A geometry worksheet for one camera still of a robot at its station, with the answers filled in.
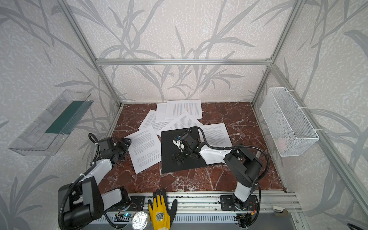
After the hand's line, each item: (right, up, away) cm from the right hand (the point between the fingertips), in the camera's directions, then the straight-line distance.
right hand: (178, 151), depth 89 cm
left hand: (-30, +8, 0) cm, 31 cm away
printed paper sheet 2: (-24, 0, +5) cm, 24 cm away
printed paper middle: (-24, +19, +22) cm, 38 cm away
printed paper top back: (-6, +29, +30) cm, 42 cm away
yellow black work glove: (-6, -27, -21) cm, 34 cm away
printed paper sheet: (+26, +8, +13) cm, 30 cm away
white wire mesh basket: (+52, +15, -28) cm, 61 cm away
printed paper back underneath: (-17, +24, +26) cm, 39 cm away
